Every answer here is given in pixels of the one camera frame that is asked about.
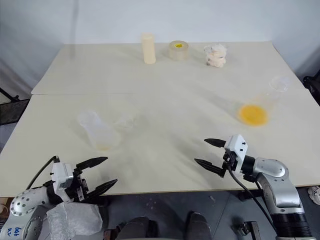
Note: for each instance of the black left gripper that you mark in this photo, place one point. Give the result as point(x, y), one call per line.
point(77, 187)

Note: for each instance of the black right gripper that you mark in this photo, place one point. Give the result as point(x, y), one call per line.
point(231, 162)

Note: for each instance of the flask with orange liquid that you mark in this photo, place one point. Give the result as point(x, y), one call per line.
point(252, 115)

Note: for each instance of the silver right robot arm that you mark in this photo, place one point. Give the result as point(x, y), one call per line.
point(272, 170)

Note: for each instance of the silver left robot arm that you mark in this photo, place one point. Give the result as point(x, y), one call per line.
point(22, 202)

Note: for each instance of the clear plastic flask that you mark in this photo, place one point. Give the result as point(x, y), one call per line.
point(100, 135)

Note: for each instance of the white bubble wrap sheet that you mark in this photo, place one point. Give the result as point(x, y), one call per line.
point(72, 217)

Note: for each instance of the dark rounded shape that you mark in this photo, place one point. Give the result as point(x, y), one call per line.
point(197, 226)
point(137, 228)

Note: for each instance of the crumpled clear plastic bag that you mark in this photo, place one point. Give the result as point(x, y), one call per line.
point(216, 56)

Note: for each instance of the clear tape roll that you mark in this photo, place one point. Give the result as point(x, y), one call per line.
point(178, 51)

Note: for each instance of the white crumpled paper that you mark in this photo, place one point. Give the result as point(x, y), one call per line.
point(315, 193)

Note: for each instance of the black metal stand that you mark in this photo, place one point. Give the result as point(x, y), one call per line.
point(12, 105)

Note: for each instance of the black equipment piece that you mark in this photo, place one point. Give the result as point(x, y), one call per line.
point(312, 87)

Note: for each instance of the cream paper cylinder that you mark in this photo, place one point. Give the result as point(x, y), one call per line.
point(148, 50)

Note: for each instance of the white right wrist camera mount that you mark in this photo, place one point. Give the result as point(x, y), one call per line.
point(237, 146)

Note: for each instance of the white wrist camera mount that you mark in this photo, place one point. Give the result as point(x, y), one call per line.
point(61, 175)
point(237, 146)

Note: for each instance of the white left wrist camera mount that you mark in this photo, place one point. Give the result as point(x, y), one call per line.
point(61, 175)

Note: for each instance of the dark metal bracket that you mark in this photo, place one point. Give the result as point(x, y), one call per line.
point(247, 230)

